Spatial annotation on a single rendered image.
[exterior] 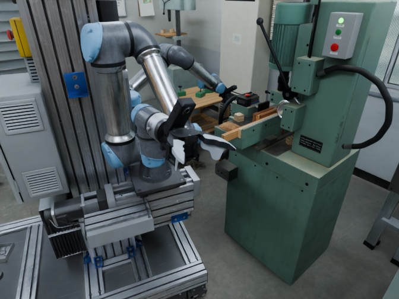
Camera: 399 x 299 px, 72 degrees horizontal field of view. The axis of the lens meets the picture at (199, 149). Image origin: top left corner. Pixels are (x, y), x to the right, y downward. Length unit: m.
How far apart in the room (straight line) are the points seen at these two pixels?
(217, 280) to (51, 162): 1.18
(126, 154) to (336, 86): 0.93
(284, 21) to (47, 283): 1.79
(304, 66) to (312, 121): 0.28
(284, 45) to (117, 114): 0.88
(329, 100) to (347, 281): 1.18
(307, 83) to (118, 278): 1.36
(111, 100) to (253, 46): 2.18
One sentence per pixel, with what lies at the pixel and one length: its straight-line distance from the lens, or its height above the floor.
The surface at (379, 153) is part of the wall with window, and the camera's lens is 2.89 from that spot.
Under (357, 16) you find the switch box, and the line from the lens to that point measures 1.25.
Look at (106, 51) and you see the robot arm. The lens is 0.98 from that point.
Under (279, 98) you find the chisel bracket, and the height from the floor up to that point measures 1.04.
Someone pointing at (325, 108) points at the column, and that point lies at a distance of 1.39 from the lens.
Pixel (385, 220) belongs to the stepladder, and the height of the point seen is 0.26.
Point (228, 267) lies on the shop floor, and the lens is 1.95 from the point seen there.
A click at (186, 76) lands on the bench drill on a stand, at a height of 0.59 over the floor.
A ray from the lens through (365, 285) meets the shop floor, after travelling 2.12.
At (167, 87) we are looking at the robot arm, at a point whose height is 1.27.
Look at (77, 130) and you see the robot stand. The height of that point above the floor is 1.04.
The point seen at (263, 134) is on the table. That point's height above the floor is 0.87.
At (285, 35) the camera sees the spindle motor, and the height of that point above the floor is 1.37.
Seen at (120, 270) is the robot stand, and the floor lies 0.21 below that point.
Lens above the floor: 1.55
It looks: 30 degrees down
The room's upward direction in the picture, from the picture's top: straight up
